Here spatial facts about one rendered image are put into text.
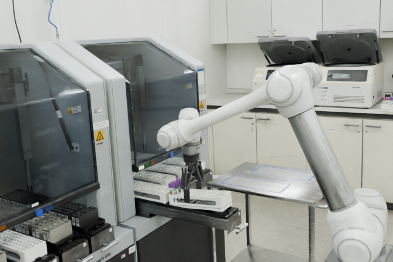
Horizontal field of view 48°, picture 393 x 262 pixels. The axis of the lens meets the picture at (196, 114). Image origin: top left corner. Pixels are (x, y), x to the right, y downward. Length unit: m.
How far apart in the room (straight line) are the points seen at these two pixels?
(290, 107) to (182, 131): 0.49
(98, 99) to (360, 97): 2.65
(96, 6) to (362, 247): 2.67
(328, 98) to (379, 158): 0.68
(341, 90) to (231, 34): 1.37
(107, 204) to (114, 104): 0.46
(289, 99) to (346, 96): 2.59
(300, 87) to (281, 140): 2.83
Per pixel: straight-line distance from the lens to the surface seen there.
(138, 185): 2.33
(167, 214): 2.17
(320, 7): 4.43
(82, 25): 3.47
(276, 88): 1.55
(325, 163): 1.63
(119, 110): 2.09
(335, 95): 4.13
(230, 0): 4.80
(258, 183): 2.39
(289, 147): 4.37
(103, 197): 2.08
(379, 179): 4.22
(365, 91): 4.07
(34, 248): 1.81
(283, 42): 4.40
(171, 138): 1.82
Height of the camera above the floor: 1.62
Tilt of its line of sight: 10 degrees down
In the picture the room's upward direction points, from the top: 3 degrees counter-clockwise
